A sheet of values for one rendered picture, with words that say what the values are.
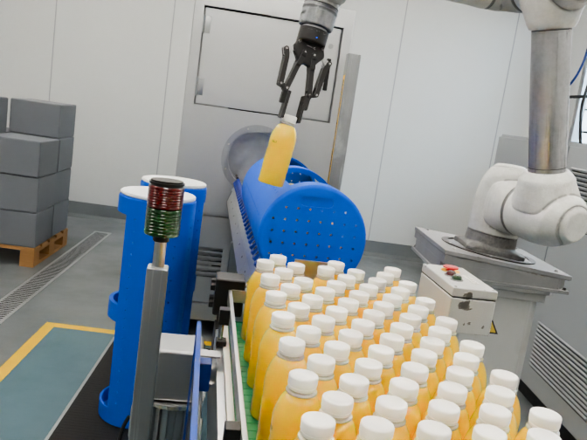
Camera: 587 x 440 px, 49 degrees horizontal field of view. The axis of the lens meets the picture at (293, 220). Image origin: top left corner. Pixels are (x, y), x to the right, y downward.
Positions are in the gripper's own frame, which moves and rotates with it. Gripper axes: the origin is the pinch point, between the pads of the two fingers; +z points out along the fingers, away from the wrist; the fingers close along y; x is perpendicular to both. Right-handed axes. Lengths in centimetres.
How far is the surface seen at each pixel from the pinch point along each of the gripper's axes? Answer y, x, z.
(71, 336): 25, -212, 130
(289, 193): -4.9, 2.0, 21.1
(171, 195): 30, 44, 27
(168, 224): 29, 44, 32
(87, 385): 19, -118, 122
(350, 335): 0, 67, 40
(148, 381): 24, 40, 62
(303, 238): -11.9, 2.0, 31.3
